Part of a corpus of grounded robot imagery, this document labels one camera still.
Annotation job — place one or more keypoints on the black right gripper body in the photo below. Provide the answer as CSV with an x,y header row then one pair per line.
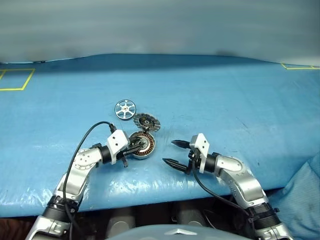
x,y
193,162

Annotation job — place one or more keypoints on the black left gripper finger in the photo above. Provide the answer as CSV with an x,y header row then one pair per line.
x,y
136,151
138,143

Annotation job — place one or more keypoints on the grey robot torso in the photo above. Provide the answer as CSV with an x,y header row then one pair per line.
x,y
160,232

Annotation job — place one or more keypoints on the blue plastic table cover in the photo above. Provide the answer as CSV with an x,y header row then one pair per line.
x,y
225,100

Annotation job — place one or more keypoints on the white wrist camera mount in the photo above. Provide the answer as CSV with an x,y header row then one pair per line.
x,y
201,143
116,141

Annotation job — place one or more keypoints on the silver round motor lid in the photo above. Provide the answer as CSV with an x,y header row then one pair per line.
x,y
146,122

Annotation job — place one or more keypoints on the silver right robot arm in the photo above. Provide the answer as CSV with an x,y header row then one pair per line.
x,y
240,175

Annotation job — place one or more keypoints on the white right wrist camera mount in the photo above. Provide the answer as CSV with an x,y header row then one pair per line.
x,y
201,143

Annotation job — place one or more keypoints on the silver spoked rotor wheel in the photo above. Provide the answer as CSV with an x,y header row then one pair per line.
x,y
125,109

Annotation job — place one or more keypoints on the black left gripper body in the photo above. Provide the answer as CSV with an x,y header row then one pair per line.
x,y
126,151

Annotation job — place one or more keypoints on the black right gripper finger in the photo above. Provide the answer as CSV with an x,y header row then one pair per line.
x,y
181,144
177,165

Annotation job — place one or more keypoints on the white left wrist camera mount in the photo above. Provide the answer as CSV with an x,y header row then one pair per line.
x,y
116,141

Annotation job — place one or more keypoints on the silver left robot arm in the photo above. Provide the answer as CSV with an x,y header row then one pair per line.
x,y
75,180

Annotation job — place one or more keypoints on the crumpled blue cloth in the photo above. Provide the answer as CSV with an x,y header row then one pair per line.
x,y
300,195

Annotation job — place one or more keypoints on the yellow tape corner marking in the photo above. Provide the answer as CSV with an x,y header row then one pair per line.
x,y
300,67

